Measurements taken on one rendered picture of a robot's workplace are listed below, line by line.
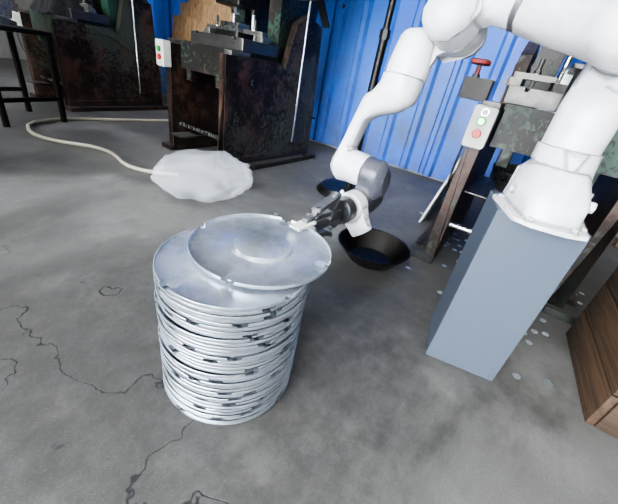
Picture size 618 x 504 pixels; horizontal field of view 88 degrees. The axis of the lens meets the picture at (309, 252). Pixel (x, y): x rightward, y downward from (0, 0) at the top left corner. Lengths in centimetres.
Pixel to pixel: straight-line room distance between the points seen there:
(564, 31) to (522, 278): 49
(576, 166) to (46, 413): 112
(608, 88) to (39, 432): 124
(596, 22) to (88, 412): 114
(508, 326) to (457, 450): 31
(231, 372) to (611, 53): 82
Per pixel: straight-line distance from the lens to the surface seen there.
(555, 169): 82
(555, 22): 87
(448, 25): 87
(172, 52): 237
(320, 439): 76
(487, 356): 100
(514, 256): 85
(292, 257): 65
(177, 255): 65
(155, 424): 78
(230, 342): 57
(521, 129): 141
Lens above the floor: 65
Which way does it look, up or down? 30 degrees down
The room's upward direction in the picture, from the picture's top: 11 degrees clockwise
